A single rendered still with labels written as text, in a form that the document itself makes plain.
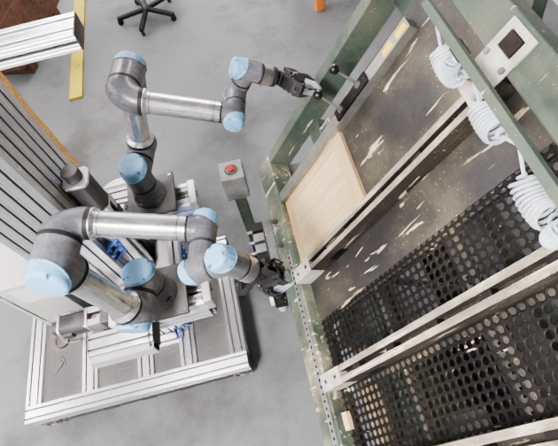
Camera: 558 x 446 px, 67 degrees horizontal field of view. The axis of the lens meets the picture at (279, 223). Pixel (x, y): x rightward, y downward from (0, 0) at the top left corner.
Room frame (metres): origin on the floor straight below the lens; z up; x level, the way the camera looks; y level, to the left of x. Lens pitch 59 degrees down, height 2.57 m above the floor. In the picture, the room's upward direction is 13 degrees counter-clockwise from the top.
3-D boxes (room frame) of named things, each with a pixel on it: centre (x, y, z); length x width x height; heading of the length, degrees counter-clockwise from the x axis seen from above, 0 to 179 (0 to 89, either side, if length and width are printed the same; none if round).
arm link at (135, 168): (1.23, 0.55, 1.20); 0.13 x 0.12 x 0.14; 169
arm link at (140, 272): (0.72, 0.54, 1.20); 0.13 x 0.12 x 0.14; 168
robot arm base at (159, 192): (1.22, 0.55, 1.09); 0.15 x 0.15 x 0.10
